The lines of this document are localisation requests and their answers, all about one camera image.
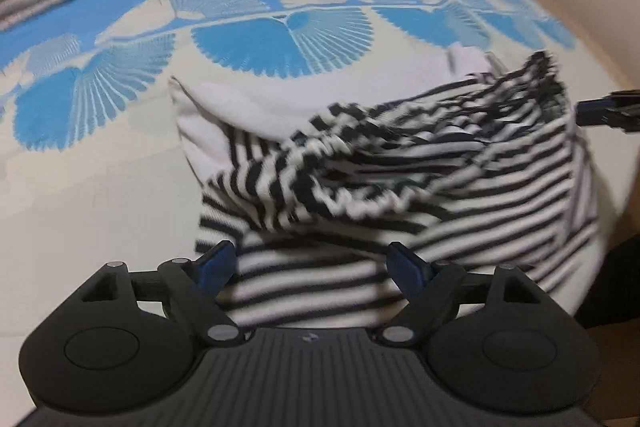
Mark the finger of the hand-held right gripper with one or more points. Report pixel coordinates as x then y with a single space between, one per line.
595 112

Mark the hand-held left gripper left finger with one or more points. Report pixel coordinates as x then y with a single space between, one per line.
215 266

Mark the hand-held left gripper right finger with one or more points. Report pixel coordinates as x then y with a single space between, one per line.
407 269

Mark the striped and white hooded top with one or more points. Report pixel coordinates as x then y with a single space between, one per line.
400 187

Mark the blue patterned bed sheet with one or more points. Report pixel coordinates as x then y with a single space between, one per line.
225 32

